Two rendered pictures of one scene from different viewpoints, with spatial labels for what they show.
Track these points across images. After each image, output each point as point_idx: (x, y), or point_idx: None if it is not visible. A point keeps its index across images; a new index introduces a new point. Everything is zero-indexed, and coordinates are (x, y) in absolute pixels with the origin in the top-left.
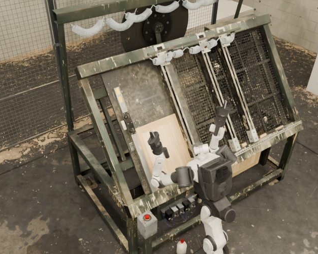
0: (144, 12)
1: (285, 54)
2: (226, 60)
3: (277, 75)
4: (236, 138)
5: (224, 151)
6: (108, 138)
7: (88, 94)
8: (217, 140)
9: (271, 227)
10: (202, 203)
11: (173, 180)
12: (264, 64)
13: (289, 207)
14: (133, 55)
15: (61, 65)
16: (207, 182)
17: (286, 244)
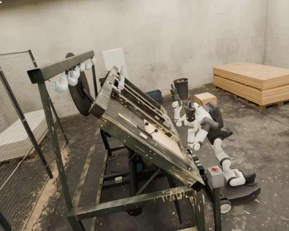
0: (76, 70)
1: (90, 115)
2: (127, 86)
3: (139, 91)
4: (165, 118)
5: (201, 101)
6: (152, 146)
7: (116, 123)
8: (180, 110)
9: (197, 156)
10: (167, 178)
11: (208, 129)
12: (132, 88)
13: (187, 146)
14: (106, 89)
15: (52, 134)
16: (217, 117)
17: (210, 155)
